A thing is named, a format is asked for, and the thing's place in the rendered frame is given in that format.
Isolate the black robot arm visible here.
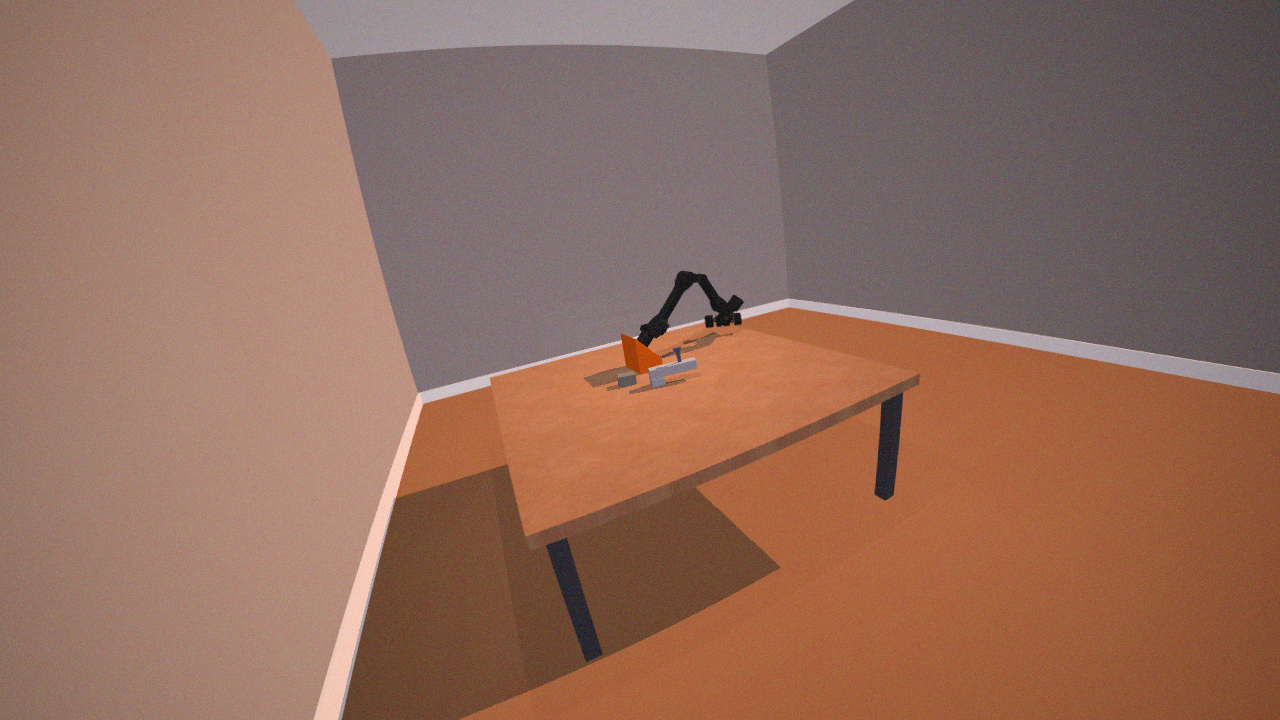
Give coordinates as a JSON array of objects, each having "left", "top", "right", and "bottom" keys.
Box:
[{"left": 637, "top": 272, "right": 742, "bottom": 348}]

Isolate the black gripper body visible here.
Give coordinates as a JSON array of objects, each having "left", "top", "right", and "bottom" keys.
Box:
[{"left": 705, "top": 313, "right": 742, "bottom": 328}]

